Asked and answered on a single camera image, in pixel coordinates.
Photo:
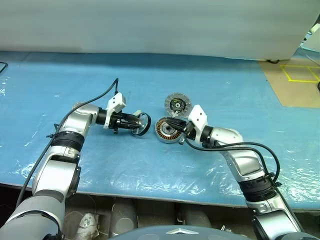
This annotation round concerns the brown cardboard floor sheet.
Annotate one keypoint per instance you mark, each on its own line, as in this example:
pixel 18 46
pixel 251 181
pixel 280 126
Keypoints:
pixel 295 92

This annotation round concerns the grey rounded cylinder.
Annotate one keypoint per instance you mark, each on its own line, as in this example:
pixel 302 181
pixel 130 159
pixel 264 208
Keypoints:
pixel 195 217
pixel 125 217

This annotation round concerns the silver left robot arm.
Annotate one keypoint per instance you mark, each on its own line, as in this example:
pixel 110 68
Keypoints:
pixel 72 125

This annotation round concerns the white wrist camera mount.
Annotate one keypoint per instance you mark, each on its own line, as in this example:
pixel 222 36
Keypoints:
pixel 115 101
pixel 198 117

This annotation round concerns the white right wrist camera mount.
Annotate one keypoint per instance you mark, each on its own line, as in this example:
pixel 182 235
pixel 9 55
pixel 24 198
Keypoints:
pixel 198 117

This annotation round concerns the small white board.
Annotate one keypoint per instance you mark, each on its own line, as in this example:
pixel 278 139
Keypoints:
pixel 312 45

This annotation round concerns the small silver metal part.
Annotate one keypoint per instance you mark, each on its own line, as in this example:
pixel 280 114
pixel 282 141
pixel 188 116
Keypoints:
pixel 225 228

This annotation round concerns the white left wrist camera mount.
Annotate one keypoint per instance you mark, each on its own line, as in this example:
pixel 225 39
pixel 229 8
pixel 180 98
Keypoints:
pixel 115 101

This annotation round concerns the blue plastic table cover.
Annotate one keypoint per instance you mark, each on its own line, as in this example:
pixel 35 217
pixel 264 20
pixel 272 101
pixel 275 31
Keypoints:
pixel 62 82

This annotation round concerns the grey robot torso cover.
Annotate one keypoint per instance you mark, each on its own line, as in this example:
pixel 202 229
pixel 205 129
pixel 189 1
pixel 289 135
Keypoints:
pixel 175 233

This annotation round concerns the white crumpled printed bag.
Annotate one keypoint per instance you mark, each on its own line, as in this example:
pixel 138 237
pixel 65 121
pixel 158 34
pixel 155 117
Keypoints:
pixel 87 223

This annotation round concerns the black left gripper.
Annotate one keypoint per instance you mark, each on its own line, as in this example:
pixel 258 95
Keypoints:
pixel 117 122

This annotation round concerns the motor stator with copper windings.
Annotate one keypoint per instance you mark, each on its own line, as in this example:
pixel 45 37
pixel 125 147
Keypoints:
pixel 163 131

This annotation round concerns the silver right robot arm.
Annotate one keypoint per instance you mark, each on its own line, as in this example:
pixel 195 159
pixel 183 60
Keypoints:
pixel 240 162

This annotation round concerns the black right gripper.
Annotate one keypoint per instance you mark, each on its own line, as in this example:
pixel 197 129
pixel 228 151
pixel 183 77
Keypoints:
pixel 190 131

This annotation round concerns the large white backdrop panel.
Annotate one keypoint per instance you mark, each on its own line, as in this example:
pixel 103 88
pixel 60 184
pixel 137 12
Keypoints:
pixel 150 25

